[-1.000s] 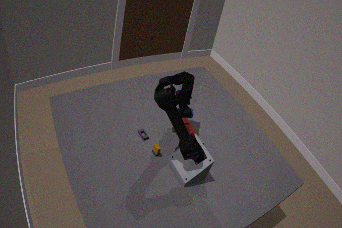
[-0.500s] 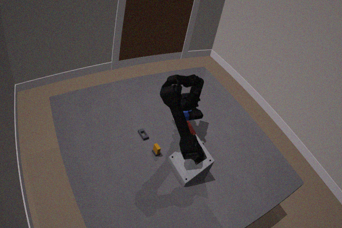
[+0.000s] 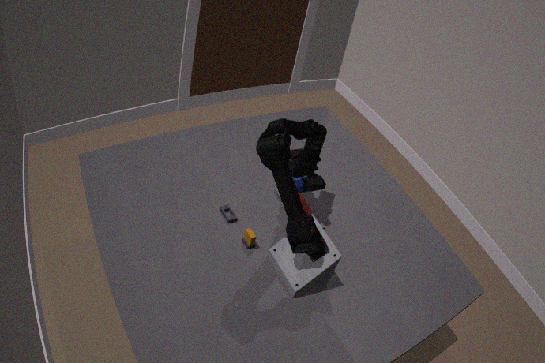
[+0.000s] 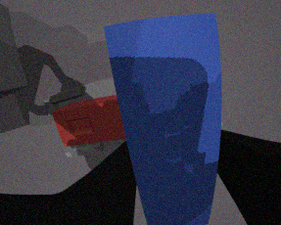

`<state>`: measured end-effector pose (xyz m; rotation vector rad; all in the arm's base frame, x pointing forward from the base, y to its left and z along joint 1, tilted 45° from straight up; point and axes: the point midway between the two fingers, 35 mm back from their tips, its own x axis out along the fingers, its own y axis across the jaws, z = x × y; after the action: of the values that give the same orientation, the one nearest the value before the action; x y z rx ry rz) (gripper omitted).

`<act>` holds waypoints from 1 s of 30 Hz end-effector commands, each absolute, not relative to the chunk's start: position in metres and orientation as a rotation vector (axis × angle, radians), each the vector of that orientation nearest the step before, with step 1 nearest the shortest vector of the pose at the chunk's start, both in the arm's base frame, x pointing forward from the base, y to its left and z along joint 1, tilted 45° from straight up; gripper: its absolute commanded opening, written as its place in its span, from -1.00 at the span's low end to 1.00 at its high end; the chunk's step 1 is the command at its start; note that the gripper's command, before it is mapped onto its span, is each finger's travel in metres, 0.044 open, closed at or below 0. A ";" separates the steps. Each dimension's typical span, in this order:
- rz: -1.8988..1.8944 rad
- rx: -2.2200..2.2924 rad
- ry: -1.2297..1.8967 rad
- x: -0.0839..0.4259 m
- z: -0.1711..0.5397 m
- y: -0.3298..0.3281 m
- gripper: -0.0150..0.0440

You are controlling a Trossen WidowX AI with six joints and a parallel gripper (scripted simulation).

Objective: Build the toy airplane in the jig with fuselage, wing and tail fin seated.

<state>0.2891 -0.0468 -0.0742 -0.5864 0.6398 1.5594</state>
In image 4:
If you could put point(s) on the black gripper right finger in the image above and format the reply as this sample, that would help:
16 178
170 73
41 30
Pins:
250 169

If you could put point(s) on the red tapered block with square sockets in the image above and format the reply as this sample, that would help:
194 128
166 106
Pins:
90 121

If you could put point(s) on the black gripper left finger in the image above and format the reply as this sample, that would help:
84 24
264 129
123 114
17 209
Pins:
105 196

